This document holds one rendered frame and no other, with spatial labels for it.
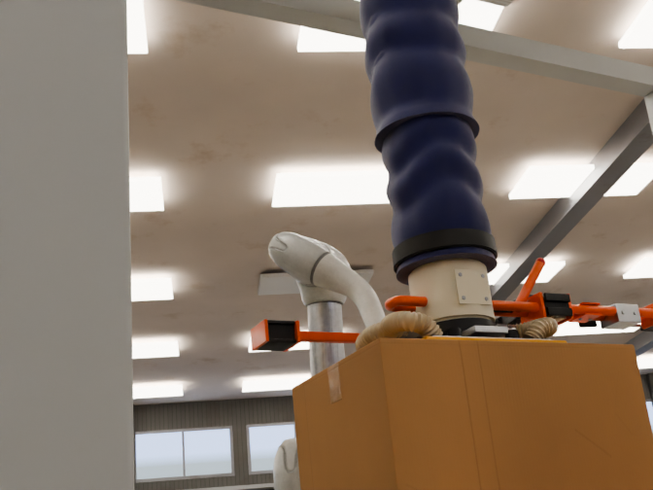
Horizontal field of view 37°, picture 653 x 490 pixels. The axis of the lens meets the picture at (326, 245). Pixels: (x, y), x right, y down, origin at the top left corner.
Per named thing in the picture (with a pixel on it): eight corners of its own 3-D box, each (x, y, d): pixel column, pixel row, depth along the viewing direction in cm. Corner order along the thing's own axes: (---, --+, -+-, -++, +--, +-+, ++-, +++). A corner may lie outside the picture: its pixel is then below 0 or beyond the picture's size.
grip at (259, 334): (265, 340, 209) (263, 318, 210) (251, 351, 216) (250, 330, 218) (301, 341, 212) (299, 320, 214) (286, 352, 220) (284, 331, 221)
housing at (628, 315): (620, 321, 221) (615, 302, 223) (600, 330, 227) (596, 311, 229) (642, 322, 224) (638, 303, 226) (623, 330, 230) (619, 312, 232)
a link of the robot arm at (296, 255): (325, 243, 262) (344, 254, 274) (274, 216, 271) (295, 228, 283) (302, 285, 262) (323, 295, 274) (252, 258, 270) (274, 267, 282)
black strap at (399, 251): (428, 242, 195) (426, 224, 197) (374, 279, 215) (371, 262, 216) (519, 249, 205) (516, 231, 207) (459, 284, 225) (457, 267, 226)
